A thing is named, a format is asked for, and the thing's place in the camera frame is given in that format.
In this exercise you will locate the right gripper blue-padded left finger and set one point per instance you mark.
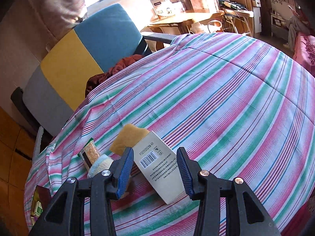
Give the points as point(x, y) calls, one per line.
point(64, 215)

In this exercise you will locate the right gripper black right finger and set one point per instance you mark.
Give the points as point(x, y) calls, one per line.
point(245, 214)

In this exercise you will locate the cereal bar green wrapper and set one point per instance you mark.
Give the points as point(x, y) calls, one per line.
point(89, 154)

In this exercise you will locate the beige cardboard box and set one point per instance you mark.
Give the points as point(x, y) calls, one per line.
point(158, 163)

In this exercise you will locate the gold metal tin tray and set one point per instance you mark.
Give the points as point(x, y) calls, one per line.
point(40, 201)

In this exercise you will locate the striped pink green bedsheet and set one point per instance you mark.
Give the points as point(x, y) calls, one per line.
point(239, 106)

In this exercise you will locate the dark red cloth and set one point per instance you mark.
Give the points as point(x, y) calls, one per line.
point(96, 80)

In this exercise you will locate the pink bedspread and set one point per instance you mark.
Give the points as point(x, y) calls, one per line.
point(304, 52)

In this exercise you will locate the grey yellow blue chair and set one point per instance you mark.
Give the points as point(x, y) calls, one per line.
point(57, 86)

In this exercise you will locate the wooden desk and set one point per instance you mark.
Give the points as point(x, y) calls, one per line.
point(184, 21)

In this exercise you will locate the pink curtain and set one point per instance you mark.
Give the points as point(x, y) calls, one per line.
point(59, 16)

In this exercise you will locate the white appliance box on desk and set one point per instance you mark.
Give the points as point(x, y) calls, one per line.
point(163, 8)

